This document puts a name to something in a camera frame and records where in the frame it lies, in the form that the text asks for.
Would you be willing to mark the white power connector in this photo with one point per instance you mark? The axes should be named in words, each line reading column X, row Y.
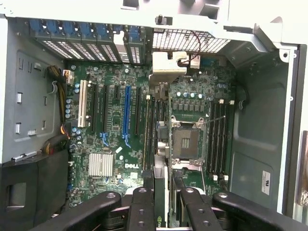
column 68, row 77

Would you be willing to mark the white expansion slot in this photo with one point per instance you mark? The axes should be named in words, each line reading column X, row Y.
column 82, row 103

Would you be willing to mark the long black expansion slot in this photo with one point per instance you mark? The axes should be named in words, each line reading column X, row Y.
column 138, row 110
column 106, row 108
column 94, row 108

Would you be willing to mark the thin metal locking lever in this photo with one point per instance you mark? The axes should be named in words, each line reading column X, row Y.
column 215, row 120

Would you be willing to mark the green Dell motherboard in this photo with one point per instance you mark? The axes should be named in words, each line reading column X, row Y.
column 115, row 144

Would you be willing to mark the perforated metal slot cover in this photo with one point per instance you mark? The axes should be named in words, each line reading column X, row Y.
column 109, row 51
column 96, row 50
column 83, row 49
column 69, row 48
column 134, row 54
column 55, row 47

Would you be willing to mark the blue expansion slot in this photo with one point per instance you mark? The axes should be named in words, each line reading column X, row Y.
column 126, row 110

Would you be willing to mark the silver finned chipset heatsink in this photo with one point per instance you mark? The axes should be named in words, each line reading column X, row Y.
column 101, row 164

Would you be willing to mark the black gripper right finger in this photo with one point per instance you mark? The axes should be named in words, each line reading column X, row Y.
column 197, row 214

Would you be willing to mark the black plastic shroud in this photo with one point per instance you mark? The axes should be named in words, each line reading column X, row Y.
column 36, row 183

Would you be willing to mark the CPU socket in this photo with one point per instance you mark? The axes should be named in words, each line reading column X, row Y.
column 190, row 142

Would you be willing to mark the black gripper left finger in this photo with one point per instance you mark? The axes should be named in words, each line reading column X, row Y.
column 142, row 211

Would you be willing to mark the open grey PC case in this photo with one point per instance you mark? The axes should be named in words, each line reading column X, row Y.
column 255, row 120

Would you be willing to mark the black rear panel latch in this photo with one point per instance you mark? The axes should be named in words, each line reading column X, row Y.
column 160, row 19

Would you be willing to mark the metal socket cover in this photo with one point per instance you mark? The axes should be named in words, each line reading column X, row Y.
column 192, row 163

